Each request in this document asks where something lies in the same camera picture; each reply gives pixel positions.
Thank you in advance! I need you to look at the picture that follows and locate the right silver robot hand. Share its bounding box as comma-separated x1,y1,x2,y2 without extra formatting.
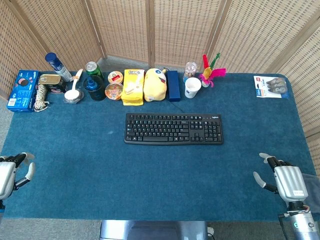
252,152,309,203

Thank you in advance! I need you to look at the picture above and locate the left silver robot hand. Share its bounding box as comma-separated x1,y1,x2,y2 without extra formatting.
0,152,37,201

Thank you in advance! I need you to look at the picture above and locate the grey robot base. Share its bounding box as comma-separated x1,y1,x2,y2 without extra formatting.
99,219,208,240

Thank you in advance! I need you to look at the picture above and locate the grey cloth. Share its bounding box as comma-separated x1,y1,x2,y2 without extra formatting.
301,172,320,221

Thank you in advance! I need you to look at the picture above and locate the blue cookie box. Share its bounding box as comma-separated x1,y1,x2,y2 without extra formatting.
6,69,40,113

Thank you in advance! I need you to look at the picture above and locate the blue table mat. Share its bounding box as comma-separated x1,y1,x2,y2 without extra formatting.
0,71,317,222

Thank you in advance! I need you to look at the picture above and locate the dark pink packet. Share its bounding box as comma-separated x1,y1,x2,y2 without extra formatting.
46,81,68,95

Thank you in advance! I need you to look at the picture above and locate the white plastic spoon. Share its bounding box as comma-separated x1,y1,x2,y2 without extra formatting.
64,68,84,101

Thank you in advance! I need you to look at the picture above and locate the gold sardine tin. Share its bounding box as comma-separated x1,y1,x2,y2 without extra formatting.
38,73,62,86

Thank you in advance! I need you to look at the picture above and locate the blue capped spray can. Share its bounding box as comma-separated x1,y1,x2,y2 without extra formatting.
44,52,73,83

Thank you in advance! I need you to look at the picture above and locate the dark glass cup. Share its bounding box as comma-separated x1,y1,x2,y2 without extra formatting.
83,75,107,102

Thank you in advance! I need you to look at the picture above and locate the small blue bottle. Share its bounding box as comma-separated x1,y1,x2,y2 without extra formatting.
86,76,100,91

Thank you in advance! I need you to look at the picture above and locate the white paper cup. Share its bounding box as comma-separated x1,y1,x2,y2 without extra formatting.
184,77,202,99

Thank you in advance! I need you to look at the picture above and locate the colourful feather shuttlecock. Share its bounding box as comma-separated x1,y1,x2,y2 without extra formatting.
198,52,227,88

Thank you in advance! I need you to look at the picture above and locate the orange jelly cup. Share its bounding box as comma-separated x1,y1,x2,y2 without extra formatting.
104,82,124,101

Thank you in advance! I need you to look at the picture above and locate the green drink can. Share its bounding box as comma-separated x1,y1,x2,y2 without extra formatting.
85,61,105,80

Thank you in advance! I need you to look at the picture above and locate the black computer keyboard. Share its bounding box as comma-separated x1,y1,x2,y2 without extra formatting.
123,112,225,146

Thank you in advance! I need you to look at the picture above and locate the jelly cup red label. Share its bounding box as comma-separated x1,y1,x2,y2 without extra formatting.
107,70,125,85

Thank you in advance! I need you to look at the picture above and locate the clear candy jar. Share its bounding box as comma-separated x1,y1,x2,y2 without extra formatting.
183,61,198,84

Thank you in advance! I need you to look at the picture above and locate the long blue box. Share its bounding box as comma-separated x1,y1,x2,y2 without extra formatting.
166,70,181,102

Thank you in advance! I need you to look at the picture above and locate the yellow snack bag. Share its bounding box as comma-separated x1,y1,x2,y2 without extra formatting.
120,68,146,107

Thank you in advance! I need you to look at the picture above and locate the yellow plush toy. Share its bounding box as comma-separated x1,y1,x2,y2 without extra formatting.
143,67,168,103

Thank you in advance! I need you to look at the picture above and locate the woven bamboo folding screen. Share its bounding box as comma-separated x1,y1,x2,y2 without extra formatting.
0,0,320,176

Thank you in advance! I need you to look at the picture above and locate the coiled white rope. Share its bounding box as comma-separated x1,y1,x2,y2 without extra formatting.
33,83,50,113

